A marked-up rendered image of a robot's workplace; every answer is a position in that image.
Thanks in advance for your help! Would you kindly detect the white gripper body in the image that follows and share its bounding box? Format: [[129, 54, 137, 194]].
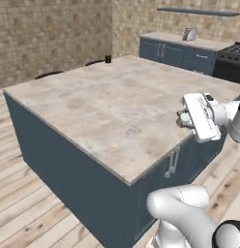
[[182, 92, 223, 144]]

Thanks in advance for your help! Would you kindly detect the dark blue island cupboard door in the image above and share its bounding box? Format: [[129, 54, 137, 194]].
[[134, 139, 192, 241], [189, 126, 228, 186]]

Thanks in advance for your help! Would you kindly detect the black stove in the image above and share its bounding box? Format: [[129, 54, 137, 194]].
[[212, 42, 240, 85]]

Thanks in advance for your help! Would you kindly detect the dark blue cupboard run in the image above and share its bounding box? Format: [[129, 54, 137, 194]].
[[138, 30, 234, 77]]

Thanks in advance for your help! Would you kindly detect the dark blue kitchen island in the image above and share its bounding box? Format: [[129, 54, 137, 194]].
[[3, 54, 240, 248]]

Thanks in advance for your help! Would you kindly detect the silver toaster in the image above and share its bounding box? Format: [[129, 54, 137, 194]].
[[181, 26, 197, 43]]

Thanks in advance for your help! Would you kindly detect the dark stool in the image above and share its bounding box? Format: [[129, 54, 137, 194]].
[[84, 58, 106, 67], [34, 70, 65, 80]]

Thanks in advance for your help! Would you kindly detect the silver cupboard door handle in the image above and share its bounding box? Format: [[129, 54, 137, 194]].
[[164, 146, 181, 179]]

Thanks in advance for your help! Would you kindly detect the dark wall shelf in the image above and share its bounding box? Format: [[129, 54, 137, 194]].
[[156, 6, 240, 17]]

